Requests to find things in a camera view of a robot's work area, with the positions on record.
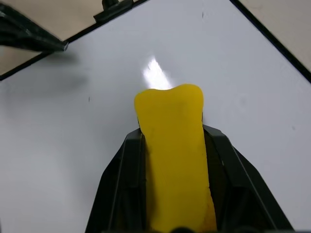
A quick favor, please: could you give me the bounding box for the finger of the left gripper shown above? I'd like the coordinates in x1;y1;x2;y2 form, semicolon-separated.
0;4;69;53

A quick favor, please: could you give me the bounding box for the yellow and black eraser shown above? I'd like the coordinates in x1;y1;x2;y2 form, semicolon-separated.
133;83;217;233

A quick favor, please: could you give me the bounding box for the black-framed small whiteboard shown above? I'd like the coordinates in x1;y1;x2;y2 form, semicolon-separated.
0;0;311;233

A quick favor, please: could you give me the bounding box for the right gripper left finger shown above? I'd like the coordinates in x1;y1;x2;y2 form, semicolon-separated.
84;126;149;233

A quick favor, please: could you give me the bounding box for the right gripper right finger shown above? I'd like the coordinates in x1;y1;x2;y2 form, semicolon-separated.
203;124;295;233

